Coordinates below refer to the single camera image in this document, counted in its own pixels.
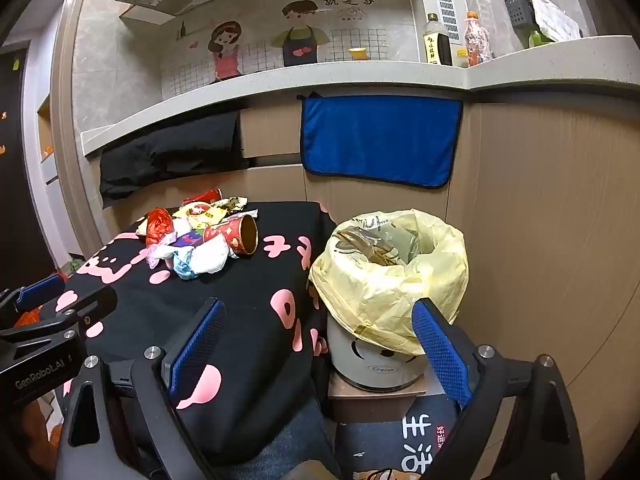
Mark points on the white crumpled cloth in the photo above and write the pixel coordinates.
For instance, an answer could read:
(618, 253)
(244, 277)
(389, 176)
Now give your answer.
(555, 20)

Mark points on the red paper cup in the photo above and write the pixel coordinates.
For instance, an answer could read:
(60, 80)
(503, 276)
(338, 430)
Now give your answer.
(222, 232)

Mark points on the white vented panel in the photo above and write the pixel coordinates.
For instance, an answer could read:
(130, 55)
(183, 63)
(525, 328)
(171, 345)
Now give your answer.
(446, 15)

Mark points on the wooden kitchen cabinet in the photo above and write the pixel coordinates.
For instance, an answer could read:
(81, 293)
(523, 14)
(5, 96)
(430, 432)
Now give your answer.
(540, 210)

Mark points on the white plastic wrap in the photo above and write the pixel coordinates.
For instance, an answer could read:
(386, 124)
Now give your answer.
(157, 255)

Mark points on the white crumpled tissue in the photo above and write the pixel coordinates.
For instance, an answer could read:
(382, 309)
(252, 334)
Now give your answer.
(210, 257)

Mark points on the black door with stickers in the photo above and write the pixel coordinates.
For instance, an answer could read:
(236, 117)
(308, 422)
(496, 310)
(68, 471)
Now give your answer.
(20, 160)

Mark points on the grey stone counter ledge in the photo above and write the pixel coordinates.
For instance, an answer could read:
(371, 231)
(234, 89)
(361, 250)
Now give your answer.
(350, 77)

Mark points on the blue towel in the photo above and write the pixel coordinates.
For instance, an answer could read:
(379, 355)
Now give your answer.
(380, 140)

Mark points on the green plastic item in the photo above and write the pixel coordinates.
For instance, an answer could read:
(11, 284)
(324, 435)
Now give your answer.
(537, 38)

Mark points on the orange cap plastic bottle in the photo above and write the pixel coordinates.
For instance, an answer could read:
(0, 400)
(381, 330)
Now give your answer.
(477, 40)

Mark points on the yellow cup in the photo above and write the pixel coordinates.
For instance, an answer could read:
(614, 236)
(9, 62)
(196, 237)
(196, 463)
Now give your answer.
(358, 53)

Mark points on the red plastic bag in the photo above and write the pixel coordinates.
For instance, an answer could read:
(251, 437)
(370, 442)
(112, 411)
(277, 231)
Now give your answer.
(159, 225)

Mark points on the cartoon wall sticker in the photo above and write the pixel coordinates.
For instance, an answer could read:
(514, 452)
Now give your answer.
(300, 35)

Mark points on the brown cardboard box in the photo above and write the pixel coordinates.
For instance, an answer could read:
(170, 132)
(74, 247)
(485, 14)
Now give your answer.
(370, 405)

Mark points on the black blanket with pink print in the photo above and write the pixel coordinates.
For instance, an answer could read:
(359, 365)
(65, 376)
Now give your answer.
(260, 280)

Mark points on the crumpled brown packet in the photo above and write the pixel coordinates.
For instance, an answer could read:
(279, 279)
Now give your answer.
(370, 250)

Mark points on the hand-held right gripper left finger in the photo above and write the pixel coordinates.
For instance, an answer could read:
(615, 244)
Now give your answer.
(195, 345)

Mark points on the grey utensil holder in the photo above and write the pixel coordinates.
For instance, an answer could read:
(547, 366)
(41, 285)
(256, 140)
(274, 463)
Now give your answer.
(520, 10)

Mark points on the small orange lid jar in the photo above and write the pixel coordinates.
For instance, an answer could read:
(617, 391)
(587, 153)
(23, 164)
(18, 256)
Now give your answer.
(461, 59)

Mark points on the yellow wafer packet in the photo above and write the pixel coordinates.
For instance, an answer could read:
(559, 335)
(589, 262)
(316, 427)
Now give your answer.
(200, 215)

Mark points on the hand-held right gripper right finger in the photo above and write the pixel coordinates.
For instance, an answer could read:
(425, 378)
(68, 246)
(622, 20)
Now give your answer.
(440, 350)

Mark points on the white round trash bin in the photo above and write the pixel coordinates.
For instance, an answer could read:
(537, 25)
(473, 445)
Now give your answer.
(370, 365)

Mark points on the black hanging cloth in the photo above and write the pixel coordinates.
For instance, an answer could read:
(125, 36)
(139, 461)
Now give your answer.
(165, 155)

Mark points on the dark soy sauce bottle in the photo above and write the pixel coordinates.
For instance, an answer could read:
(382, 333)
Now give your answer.
(439, 47)

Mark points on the crumpled cream wrapper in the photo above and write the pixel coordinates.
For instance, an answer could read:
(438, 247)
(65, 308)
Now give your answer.
(232, 204)

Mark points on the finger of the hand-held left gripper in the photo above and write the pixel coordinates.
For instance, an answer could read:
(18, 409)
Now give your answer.
(42, 286)
(87, 307)

